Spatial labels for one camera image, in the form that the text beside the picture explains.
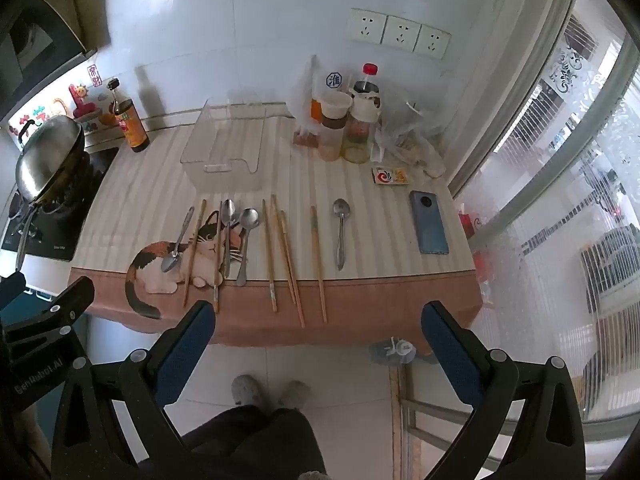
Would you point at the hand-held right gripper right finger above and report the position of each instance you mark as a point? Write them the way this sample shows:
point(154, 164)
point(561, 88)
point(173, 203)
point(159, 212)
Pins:
point(450, 350)

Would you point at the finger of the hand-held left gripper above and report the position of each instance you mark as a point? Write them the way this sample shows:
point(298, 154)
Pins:
point(11, 290)
point(60, 317)

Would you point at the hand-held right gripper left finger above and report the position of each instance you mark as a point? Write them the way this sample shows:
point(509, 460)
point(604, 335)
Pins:
point(186, 350)

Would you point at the metal spoon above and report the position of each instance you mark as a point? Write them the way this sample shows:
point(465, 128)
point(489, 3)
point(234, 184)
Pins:
point(248, 219)
point(172, 259)
point(341, 208)
point(228, 210)

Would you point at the clear plastic container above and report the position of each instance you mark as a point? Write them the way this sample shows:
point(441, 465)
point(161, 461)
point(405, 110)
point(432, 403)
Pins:
point(222, 145)

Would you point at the grey slipper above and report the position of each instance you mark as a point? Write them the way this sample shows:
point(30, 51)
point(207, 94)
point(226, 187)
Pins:
point(294, 394)
point(246, 389)

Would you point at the black gas stove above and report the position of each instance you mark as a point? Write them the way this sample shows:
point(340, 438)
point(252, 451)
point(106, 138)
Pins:
point(55, 230)

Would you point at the person's legs in dark trousers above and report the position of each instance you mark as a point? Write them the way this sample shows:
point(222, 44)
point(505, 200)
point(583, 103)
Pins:
point(250, 440)

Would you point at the blue smartphone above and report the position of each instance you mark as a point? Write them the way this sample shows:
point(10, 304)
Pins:
point(429, 222)

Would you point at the striped cat print tablecloth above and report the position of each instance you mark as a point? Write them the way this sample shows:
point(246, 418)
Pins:
point(380, 240)

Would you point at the steel wok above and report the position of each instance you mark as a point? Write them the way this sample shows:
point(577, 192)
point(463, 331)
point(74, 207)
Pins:
point(47, 155)

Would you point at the small printed card packet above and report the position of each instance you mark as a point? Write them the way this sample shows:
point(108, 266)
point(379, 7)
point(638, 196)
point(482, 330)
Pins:
point(390, 175)

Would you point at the dark soy sauce bottle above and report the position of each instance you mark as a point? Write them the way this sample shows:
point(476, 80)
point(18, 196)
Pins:
point(132, 127)

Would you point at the clear plastic bag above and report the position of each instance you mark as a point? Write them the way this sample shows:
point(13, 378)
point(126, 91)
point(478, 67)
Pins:
point(415, 132)

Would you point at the glass oil jar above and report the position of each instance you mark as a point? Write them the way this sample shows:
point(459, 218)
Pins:
point(359, 132)

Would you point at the small brown box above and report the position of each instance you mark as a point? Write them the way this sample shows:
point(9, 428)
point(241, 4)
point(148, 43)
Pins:
point(306, 140)

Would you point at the white lid seasoning jar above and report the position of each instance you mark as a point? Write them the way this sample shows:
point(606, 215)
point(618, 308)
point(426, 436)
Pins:
point(336, 120)

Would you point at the black range hood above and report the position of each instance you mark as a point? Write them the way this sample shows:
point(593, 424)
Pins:
point(45, 35)

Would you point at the orange bottle in plastic bag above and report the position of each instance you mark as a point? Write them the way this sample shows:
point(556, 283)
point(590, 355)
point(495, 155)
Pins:
point(310, 100)

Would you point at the red cap bottle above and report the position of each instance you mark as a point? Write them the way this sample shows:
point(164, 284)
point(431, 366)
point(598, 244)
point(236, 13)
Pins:
point(366, 82)

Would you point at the white wall socket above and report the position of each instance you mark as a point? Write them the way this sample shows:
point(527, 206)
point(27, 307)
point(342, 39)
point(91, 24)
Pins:
point(433, 40)
point(401, 33)
point(366, 25)

